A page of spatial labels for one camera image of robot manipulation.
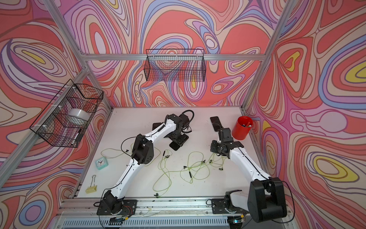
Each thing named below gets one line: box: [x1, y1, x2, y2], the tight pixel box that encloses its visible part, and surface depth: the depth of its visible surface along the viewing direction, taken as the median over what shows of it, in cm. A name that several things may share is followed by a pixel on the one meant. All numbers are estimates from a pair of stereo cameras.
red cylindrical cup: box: [231, 115, 254, 141], surface depth 97 cm
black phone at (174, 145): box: [169, 140, 181, 152], surface depth 97 cm
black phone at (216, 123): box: [209, 115, 224, 132], surface depth 113 cm
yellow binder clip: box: [85, 174, 98, 194], surface depth 80 cm
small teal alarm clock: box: [95, 156, 109, 171], surface depth 89 cm
